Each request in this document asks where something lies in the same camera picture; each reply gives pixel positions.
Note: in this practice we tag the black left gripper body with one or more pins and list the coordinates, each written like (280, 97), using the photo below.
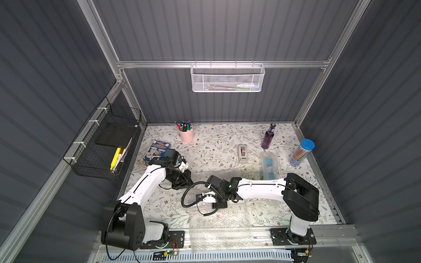
(183, 177)

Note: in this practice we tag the clear tape dispenser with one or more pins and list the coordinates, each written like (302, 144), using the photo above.
(242, 153)

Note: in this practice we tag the blue glass bottle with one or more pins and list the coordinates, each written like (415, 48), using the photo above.
(269, 168)

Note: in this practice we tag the purple bottle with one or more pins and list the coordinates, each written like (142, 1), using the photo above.
(268, 137)

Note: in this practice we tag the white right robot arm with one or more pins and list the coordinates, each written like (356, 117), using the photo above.
(301, 197)

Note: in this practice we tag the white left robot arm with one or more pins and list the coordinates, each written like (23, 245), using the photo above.
(123, 224)

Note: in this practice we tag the blue children's book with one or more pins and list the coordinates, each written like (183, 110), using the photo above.
(156, 149)

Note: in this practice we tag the pink pen holder cup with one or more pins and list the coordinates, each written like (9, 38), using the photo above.
(187, 136)

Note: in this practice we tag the yellow highlighter marker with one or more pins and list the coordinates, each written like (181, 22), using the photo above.
(115, 158)

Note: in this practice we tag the blue-lidded pencil tube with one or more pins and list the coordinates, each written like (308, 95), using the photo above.
(304, 148)

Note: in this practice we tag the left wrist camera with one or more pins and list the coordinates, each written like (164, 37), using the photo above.
(183, 166)

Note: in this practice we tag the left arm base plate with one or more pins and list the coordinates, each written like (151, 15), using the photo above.
(173, 239)

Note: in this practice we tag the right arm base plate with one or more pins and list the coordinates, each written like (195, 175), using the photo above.
(283, 236)

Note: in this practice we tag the black wire wall basket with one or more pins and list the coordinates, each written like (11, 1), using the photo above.
(111, 126)

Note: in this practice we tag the white wire mesh basket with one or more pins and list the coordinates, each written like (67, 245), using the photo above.
(227, 77)

